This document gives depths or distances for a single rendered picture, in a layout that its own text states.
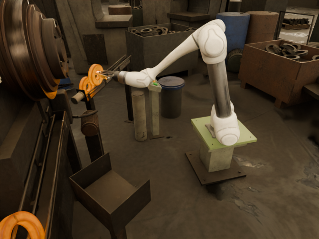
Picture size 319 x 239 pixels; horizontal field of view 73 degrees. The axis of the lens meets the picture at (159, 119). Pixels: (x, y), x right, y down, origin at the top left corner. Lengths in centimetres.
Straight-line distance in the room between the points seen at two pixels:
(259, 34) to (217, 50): 338
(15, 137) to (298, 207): 181
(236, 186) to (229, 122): 65
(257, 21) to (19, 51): 399
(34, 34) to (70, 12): 286
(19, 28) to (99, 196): 75
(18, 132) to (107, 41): 300
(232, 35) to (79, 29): 257
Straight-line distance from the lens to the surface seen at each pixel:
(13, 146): 100
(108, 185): 107
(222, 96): 136
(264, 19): 450
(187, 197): 177
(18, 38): 103
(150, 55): 332
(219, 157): 186
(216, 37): 117
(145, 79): 148
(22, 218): 90
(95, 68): 166
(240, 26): 428
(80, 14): 391
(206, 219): 168
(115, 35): 384
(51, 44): 109
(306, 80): 309
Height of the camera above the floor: 139
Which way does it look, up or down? 33 degrees down
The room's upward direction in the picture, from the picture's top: 1 degrees counter-clockwise
